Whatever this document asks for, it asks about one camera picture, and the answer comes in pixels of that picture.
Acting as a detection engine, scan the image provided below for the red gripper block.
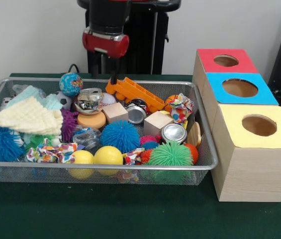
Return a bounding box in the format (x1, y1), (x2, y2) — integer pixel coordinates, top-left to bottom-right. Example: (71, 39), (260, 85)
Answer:
(82, 29), (130, 87)

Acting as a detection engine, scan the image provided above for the light blue cloth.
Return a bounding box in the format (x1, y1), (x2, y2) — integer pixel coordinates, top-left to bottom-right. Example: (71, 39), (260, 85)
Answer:
(5, 85), (63, 110)

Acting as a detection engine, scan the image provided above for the cream knitted cloth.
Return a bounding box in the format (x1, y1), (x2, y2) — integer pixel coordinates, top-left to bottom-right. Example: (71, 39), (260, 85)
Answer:
(0, 96), (64, 162)

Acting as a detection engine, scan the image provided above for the clear mesh bin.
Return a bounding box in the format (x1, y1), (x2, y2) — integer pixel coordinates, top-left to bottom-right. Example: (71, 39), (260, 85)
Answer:
(0, 77), (219, 185)

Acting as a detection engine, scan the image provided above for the wooden box with three holes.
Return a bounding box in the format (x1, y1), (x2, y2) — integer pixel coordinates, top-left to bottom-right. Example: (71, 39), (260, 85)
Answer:
(192, 48), (281, 203)

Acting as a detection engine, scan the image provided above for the small globe ball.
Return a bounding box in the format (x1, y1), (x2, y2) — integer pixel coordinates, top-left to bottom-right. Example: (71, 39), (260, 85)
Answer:
(59, 72), (84, 97)

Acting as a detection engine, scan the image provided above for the orange plastic block tray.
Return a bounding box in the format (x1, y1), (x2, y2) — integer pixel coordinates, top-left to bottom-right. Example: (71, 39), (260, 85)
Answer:
(105, 76), (166, 112)

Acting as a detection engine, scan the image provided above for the small soccer ball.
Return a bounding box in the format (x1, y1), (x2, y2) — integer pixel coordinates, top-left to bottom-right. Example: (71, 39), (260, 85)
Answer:
(54, 91), (73, 110)

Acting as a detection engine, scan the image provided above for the purple bumpy ball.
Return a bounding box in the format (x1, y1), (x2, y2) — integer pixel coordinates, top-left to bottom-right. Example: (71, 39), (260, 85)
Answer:
(60, 108), (80, 143)

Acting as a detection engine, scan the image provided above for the yellow ball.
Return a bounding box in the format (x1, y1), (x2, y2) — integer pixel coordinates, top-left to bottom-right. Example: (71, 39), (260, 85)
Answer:
(93, 146), (124, 165)

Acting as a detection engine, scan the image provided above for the silver drink can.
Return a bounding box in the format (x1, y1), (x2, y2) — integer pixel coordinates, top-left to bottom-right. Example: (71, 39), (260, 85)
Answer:
(160, 123), (188, 144)

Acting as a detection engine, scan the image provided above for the green spiky toy with eyes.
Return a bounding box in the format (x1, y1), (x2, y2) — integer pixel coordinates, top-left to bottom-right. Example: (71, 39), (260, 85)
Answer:
(24, 134), (61, 150)

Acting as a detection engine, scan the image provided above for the colourful patterned cloth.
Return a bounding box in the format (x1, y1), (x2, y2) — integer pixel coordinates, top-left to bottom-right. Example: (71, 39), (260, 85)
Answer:
(25, 139), (79, 164)

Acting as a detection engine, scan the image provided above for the black cable loop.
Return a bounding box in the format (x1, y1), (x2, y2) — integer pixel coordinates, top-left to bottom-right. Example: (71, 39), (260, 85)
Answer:
(67, 63), (81, 74)

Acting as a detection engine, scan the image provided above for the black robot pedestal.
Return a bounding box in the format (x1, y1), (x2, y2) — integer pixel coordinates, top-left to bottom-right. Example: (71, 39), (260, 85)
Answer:
(77, 0), (182, 75)

